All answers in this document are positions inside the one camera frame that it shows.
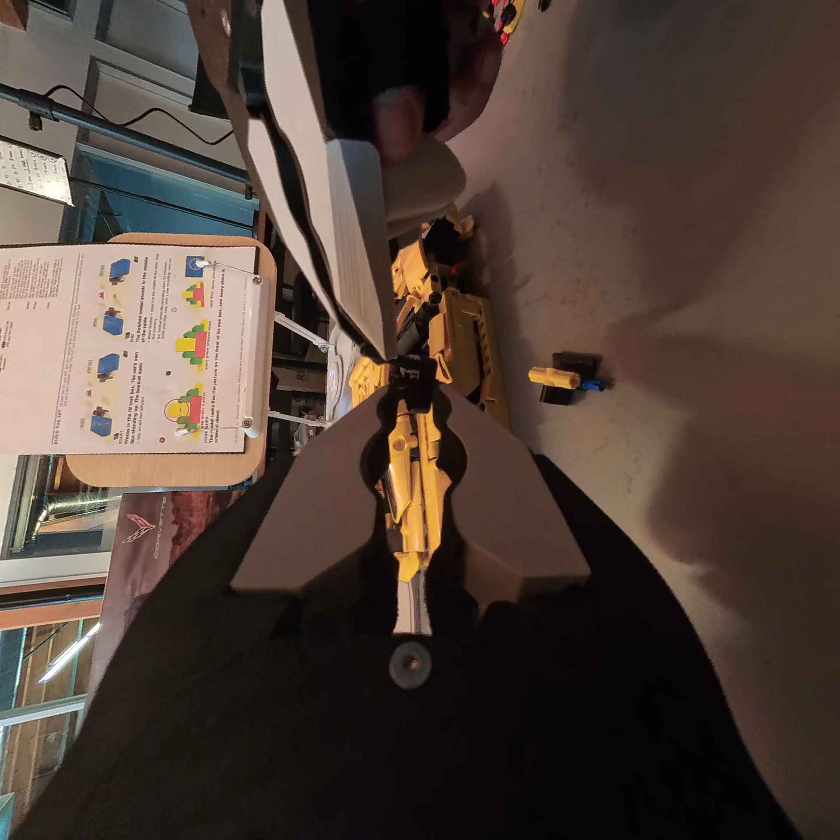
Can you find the yellow and black brick subassembly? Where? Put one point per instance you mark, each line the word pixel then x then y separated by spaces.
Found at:
pixel 554 375

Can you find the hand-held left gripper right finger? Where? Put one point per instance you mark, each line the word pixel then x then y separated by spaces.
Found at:
pixel 512 512

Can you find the yellow toy brick car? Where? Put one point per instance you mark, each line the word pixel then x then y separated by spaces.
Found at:
pixel 459 341

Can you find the black brick connector with pins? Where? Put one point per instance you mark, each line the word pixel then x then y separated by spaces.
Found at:
pixel 413 387

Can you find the dark printed cardboard box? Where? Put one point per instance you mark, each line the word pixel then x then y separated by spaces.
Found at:
pixel 164 558

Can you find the black metal pole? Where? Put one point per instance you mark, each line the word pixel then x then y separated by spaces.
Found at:
pixel 65 111

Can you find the person's right hand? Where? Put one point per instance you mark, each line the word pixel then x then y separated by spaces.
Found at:
pixel 400 128

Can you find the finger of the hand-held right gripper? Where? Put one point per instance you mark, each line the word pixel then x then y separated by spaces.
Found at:
pixel 354 249
pixel 275 184

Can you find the printed instruction sheet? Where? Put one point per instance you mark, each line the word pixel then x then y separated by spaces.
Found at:
pixel 131 328

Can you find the teal glass panel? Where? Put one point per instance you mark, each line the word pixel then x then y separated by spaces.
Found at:
pixel 164 197

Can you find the cluster of small coloured pins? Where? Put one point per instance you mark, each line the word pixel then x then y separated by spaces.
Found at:
pixel 505 19

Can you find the black framed notice sheet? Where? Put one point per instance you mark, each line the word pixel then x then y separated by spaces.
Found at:
pixel 33 170

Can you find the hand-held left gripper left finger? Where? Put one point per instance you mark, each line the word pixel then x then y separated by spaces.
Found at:
pixel 308 512

